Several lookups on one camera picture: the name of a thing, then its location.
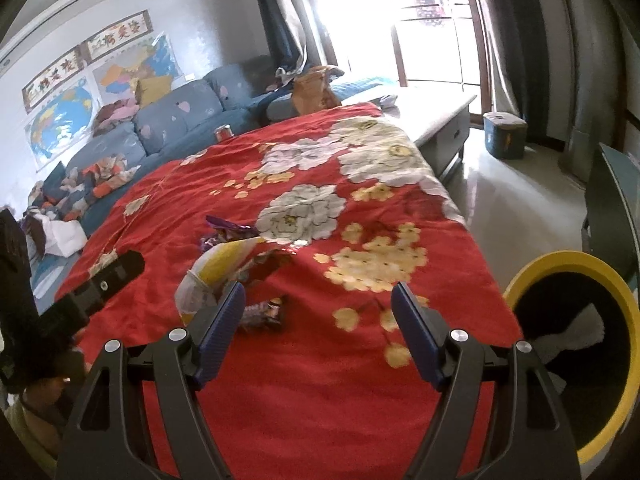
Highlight orange and blue clothes pile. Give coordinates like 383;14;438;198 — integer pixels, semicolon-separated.
30;155;141;221

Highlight world map poster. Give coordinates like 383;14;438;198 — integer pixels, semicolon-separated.
25;82;96;171

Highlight brown framed glass door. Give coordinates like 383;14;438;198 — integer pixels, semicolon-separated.
300;0;493;111

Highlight grey coffee table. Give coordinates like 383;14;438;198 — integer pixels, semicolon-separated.
380;91;478;181

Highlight purple foil wrapper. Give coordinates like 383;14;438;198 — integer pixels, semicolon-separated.
200;215;258;253

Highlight dark blue curtain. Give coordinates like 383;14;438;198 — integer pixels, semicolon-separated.
247;0;308;73

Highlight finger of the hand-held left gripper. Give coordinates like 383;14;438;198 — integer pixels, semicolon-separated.
55;249;147;321

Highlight small framed scroll picture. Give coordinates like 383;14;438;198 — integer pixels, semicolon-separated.
21;45;83;113

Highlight pink clothes pile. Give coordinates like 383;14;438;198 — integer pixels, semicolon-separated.
92;99;141;136

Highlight white standing air conditioner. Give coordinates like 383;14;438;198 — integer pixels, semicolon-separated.
525;0;623;191

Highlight grey side cabinet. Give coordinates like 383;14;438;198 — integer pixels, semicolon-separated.
582;142;640;281

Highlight blue floral sofa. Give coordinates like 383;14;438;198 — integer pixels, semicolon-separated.
30;55;401;241

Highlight person's left hand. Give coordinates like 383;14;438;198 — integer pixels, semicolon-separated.
20;347;93;428

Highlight white plastic bag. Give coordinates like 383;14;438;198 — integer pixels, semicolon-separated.
45;217;86;256

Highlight country map poster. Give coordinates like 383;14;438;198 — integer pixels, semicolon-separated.
92;32;181;101

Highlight small purple snack packet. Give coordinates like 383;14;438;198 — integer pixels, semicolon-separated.
237;297;287;332

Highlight yellow bin with black bag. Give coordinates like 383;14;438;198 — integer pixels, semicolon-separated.
502;251;633;467

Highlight yellow pillow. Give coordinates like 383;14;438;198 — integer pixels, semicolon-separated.
135;76;168;108

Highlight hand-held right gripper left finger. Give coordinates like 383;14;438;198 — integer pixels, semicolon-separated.
56;280;247;480

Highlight long framed scroll picture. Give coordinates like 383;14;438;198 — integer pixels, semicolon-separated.
80;8;151;63

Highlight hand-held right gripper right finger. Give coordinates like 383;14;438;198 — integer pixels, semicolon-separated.
391;281;583;480

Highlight brown paper bag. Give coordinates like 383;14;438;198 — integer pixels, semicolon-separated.
291;66;343;113

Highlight yellow and white snack bag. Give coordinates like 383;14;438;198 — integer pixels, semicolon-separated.
175;237;296;326

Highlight white paper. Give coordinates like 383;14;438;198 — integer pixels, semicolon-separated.
530;302;607;363

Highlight red floral blanket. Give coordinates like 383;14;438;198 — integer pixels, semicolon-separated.
52;101;526;480

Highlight blue storage stool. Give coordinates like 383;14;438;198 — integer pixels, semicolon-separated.
482;111;528;160

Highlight grey brown curtain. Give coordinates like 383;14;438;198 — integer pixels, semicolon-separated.
465;0;576;146

